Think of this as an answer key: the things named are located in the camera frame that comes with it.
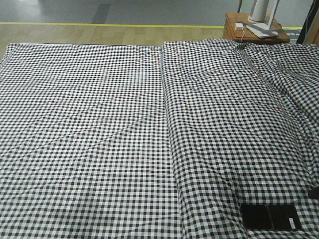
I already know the black smartphone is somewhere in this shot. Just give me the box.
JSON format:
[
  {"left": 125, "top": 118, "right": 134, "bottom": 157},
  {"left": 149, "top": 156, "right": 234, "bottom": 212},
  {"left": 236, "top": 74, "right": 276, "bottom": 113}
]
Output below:
[
  {"left": 268, "top": 205, "right": 302, "bottom": 231},
  {"left": 240, "top": 204, "right": 272, "bottom": 230}
]

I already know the checkered bed sheet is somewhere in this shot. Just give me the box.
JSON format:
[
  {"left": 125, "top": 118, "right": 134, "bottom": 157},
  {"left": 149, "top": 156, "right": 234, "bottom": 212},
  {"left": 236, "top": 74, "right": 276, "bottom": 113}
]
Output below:
[{"left": 0, "top": 43, "right": 183, "bottom": 239}]

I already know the checkered folded quilt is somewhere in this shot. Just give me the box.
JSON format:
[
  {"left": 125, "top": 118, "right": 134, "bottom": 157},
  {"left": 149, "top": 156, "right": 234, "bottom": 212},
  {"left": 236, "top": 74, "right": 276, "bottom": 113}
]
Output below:
[{"left": 161, "top": 39, "right": 319, "bottom": 239}]

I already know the wooden bedside table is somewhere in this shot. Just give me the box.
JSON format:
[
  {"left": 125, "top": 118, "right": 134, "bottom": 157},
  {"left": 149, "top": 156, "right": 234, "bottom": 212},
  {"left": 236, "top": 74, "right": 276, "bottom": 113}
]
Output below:
[{"left": 222, "top": 12, "right": 290, "bottom": 45}]

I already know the small white charger block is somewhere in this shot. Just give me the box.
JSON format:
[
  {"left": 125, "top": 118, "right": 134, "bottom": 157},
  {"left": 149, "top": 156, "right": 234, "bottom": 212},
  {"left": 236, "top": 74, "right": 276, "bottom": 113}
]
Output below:
[{"left": 235, "top": 22, "right": 245, "bottom": 30}]

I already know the white lamp base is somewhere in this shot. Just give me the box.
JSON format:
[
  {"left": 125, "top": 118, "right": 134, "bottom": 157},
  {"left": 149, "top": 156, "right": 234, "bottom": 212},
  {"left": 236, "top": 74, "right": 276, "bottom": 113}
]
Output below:
[{"left": 246, "top": 0, "right": 280, "bottom": 38}]

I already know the white cylindrical air purifier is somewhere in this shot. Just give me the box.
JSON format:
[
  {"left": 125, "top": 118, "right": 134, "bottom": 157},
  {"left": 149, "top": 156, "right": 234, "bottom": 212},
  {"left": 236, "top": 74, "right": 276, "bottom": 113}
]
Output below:
[{"left": 247, "top": 0, "right": 269, "bottom": 23}]

